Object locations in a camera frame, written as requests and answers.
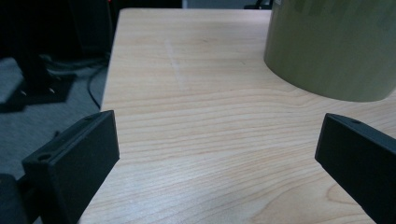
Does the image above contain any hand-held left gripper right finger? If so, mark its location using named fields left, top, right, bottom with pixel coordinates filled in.
left=314, top=113, right=396, bottom=224

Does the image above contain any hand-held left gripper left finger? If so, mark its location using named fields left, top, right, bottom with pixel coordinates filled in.
left=21, top=109, right=120, bottom=224

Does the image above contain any olive green trash bin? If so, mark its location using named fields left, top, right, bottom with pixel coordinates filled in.
left=263, top=0, right=396, bottom=103

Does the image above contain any black stand base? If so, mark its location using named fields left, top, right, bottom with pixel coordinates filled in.
left=0, top=46, right=78, bottom=114

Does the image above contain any black cable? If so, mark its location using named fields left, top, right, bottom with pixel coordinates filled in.
left=87, top=65, right=108, bottom=110

